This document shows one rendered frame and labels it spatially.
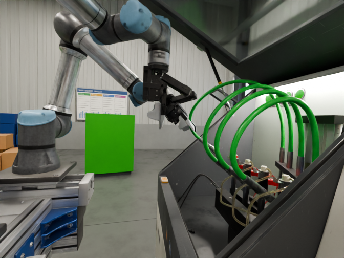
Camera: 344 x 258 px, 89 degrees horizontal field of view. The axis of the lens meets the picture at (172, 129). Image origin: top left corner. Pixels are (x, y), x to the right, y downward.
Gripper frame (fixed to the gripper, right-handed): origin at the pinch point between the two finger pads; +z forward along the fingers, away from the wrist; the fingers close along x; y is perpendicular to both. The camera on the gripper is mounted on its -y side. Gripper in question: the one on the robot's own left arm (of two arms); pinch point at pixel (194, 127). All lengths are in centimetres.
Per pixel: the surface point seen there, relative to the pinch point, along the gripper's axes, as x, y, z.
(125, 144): -219, 167, -151
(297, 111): 12.5, -28.3, 20.8
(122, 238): -87, 141, 11
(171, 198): 7.6, 22.5, 19.4
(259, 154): -35.7, -14.7, 22.6
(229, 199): 3.8, 5.1, 30.5
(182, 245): 27.9, 16.0, 32.0
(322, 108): -5.0, -40.0, 23.4
